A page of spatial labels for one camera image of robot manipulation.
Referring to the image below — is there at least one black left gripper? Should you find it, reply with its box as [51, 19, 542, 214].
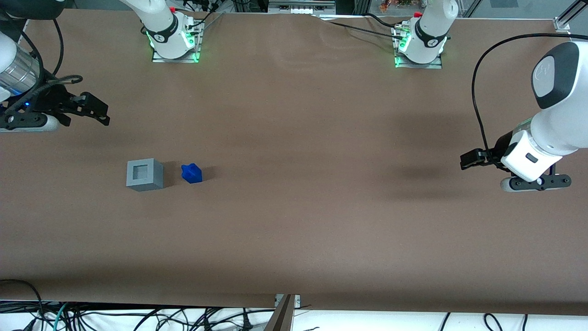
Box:
[460, 132, 513, 171]

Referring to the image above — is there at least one blue plastic part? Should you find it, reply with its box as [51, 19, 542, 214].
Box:
[181, 163, 203, 184]

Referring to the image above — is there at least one black cable on table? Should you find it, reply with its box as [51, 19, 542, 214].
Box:
[317, 13, 405, 38]

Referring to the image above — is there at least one aluminium frame rail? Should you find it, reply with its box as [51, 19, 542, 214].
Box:
[268, 0, 337, 15]

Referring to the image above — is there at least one brown table cover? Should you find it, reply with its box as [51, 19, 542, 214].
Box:
[0, 8, 588, 316]

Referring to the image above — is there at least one black looped floor cable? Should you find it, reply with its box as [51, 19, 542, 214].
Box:
[0, 279, 45, 331]

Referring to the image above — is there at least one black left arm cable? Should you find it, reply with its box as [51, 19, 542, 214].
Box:
[472, 33, 588, 154]

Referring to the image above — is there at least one gray square base block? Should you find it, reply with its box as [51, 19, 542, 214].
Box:
[126, 158, 164, 192]

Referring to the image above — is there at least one teal cable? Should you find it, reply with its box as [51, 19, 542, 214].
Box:
[45, 302, 70, 331]

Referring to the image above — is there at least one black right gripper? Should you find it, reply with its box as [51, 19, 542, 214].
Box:
[0, 83, 111, 128]

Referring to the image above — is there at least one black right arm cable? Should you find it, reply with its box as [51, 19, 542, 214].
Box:
[0, 9, 84, 115]

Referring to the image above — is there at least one black base connector cable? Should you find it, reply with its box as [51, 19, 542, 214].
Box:
[184, 0, 226, 38]

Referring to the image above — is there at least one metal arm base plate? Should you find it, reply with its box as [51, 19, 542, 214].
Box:
[151, 17, 203, 64]
[393, 24, 443, 70]

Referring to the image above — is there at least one aluminium profile beam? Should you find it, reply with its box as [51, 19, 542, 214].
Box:
[264, 294, 301, 331]

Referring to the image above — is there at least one aluminium corner profile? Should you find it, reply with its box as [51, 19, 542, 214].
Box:
[553, 0, 588, 33]

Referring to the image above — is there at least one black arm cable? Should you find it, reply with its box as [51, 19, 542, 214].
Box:
[0, 9, 84, 115]
[472, 33, 588, 154]

